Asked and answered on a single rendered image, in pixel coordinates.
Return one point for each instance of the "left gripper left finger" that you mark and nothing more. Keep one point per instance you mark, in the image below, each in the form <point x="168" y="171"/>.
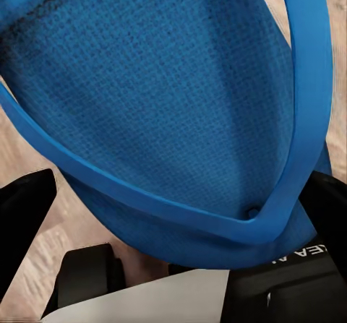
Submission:
<point x="24" y="204"/>

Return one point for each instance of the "sandal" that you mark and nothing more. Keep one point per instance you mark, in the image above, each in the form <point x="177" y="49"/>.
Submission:
<point x="188" y="128"/>

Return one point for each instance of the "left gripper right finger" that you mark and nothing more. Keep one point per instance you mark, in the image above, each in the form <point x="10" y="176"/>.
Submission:
<point x="324" y="199"/>

